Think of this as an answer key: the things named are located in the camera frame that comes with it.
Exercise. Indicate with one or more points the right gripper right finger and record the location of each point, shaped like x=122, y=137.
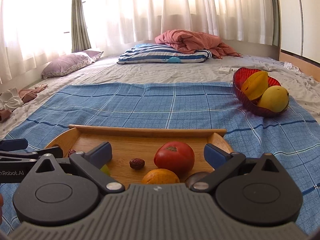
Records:
x=225, y=166

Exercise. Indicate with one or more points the right green drape curtain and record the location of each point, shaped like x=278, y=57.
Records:
x=276, y=22

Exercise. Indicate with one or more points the white wardrobe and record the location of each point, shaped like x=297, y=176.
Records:
x=300, y=28

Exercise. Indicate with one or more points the red date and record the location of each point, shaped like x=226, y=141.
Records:
x=137, y=163
x=70, y=152

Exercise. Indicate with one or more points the red glass fruit bowl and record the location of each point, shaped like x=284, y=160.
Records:
x=239, y=77

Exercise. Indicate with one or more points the pink blanket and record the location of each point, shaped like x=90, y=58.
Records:
x=188, y=42

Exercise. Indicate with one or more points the blue striped pillow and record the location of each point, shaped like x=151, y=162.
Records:
x=161, y=53

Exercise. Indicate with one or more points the white clothes pile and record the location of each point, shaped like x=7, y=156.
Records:
x=291, y=67

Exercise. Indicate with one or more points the clothes pile at left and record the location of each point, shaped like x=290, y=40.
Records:
x=12, y=99

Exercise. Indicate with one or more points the green drape curtain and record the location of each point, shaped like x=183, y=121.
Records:
x=79, y=34
x=276, y=22

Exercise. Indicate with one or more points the blue checkered cloth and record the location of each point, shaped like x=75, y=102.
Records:
x=293, y=137

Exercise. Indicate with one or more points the white sheer curtain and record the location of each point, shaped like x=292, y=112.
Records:
x=34, y=32

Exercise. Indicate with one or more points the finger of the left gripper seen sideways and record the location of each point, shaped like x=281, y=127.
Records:
x=56, y=151

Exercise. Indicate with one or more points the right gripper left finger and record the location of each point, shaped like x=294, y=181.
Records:
x=88, y=165

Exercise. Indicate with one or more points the red tomato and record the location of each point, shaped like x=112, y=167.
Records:
x=175, y=156

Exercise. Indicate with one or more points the large green apple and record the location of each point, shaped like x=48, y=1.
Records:
x=105, y=170

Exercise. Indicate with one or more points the wooden serving tray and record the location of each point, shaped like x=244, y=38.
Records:
x=143, y=143

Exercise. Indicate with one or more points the orange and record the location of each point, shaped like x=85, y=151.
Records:
x=160, y=176

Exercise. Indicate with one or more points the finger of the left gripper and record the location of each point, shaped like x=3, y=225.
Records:
x=13, y=144

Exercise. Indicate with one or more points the yellow starfruit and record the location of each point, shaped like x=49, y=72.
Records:
x=255, y=85

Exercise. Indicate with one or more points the person's left hand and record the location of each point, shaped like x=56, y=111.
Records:
x=1, y=206

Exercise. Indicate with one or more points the white box on bed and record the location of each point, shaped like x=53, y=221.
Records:
x=227, y=70

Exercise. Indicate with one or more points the yellow mango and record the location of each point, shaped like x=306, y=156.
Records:
x=275, y=99

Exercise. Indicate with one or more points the dark purple plum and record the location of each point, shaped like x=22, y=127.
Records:
x=194, y=178

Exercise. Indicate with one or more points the purple pillow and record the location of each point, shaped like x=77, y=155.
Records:
x=70, y=63

